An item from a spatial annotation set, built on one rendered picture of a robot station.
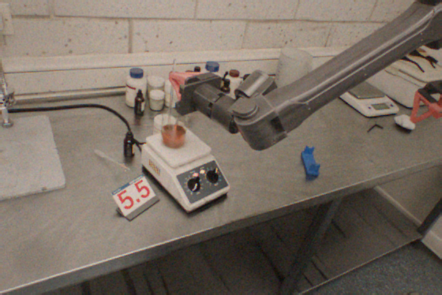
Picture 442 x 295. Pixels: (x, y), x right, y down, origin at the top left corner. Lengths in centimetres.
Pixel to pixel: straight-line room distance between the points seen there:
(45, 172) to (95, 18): 51
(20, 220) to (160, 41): 73
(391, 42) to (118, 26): 82
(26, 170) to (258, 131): 56
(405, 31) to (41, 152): 81
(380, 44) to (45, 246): 69
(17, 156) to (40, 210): 18
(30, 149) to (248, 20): 87
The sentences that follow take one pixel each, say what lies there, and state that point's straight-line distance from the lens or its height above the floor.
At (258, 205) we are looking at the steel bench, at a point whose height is 75.
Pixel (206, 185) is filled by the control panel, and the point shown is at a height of 79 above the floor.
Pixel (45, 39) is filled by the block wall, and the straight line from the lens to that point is 117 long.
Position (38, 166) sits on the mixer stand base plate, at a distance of 91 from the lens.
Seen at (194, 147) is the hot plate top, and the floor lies 84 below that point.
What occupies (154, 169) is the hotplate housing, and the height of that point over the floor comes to 78.
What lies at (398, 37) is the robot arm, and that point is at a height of 120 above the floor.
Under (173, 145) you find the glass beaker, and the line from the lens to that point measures 81.
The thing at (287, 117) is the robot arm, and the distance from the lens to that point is 59.
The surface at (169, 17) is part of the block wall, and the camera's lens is 124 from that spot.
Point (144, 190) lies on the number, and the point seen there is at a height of 77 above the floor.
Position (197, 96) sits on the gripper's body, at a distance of 67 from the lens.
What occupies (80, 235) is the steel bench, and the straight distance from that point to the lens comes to 77.
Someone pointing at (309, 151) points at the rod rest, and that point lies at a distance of 107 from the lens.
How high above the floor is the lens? 134
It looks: 35 degrees down
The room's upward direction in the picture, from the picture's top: 12 degrees clockwise
